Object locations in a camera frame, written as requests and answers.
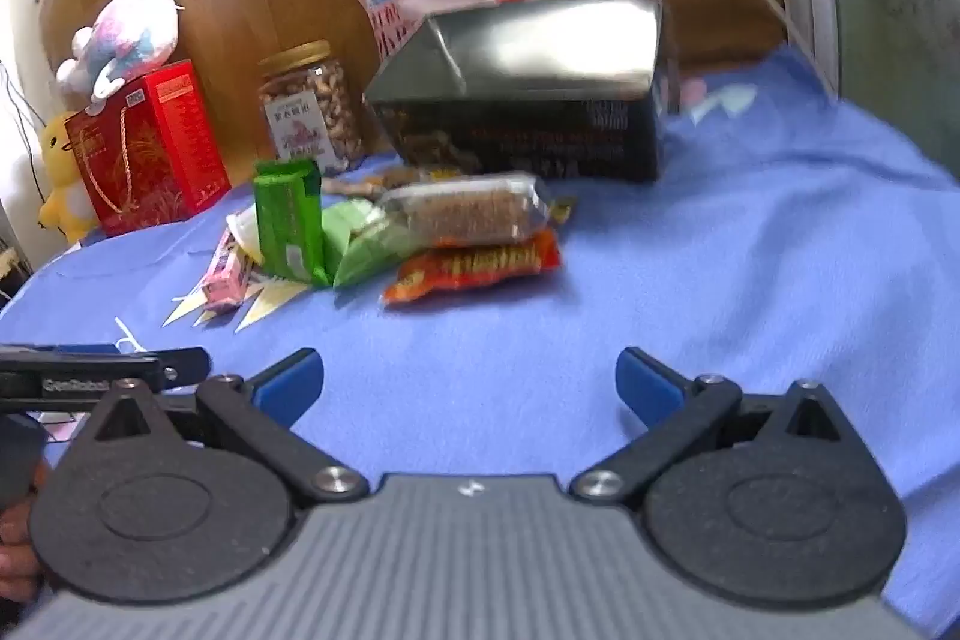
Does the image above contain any blue printed blanket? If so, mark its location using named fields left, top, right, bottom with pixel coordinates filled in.
left=0, top=44, right=960, bottom=640

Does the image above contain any window with white frame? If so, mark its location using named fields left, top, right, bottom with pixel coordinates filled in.
left=761, top=0, right=960, bottom=191

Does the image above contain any nut jar with white label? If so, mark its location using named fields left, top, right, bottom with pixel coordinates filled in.
left=257, top=40, right=368, bottom=175

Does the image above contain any light green candy bag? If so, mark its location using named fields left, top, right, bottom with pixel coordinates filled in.
left=322, top=199, right=432, bottom=289

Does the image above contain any white snack packet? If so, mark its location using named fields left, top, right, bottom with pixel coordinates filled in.
left=225, top=211, right=265, bottom=266

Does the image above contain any dark green snack packet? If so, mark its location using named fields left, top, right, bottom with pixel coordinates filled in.
left=253, top=158, right=335, bottom=289

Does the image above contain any black wall cable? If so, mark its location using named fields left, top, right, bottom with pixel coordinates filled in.
left=0, top=59, right=47, bottom=281

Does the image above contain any pink white plush toy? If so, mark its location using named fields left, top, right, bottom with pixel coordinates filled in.
left=56, top=0, right=185, bottom=103

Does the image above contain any yellow plush duck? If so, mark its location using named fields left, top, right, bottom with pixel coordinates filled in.
left=37, top=111, right=100, bottom=245

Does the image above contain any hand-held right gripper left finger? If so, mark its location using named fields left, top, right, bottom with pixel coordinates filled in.
left=75, top=347, right=370, bottom=507

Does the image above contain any red gift box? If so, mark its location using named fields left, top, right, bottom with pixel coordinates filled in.
left=64, top=59, right=232, bottom=238

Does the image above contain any black tin box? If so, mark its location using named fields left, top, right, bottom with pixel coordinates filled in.
left=364, top=0, right=668, bottom=184

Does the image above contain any red orange snack packet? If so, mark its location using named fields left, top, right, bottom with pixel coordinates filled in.
left=382, top=229, right=562, bottom=307

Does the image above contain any pink snack packet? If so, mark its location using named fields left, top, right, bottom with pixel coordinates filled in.
left=201, top=227, right=257, bottom=316

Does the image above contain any clear packet of brown bars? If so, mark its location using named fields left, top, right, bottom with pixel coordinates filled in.
left=375, top=173, right=560, bottom=247

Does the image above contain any person's left hand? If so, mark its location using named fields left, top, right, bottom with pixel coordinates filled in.
left=0, top=506, right=42, bottom=605

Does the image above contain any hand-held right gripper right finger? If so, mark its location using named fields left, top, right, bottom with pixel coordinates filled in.
left=570, top=346, right=841, bottom=506

